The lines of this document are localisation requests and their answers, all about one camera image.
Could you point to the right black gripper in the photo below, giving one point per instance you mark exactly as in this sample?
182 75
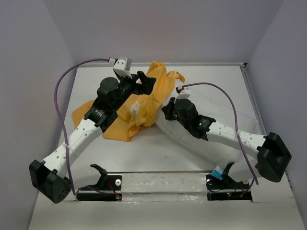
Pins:
168 108

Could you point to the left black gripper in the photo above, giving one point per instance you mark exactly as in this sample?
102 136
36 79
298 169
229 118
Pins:
148 83

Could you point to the yellow orange pillowcase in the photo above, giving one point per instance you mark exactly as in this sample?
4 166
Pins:
140 112

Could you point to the white pillow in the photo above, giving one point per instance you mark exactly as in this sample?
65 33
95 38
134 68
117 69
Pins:
216 154

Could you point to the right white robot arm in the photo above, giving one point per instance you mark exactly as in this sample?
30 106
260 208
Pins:
271 153

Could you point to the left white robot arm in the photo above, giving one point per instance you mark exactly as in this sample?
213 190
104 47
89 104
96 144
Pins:
51 175

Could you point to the blue white pillow label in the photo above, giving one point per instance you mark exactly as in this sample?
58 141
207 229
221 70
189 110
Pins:
217 173

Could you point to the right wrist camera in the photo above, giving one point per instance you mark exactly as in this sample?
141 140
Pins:
183 93

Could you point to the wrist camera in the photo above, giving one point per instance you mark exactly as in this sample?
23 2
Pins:
183 93
120 64

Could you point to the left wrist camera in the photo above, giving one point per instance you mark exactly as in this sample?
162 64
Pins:
120 64

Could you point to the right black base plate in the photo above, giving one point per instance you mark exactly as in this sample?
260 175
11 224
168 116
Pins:
227 189

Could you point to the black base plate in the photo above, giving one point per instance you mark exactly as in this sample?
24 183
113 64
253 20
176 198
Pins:
107 186
227 189

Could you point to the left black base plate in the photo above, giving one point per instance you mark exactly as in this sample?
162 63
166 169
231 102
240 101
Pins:
107 186

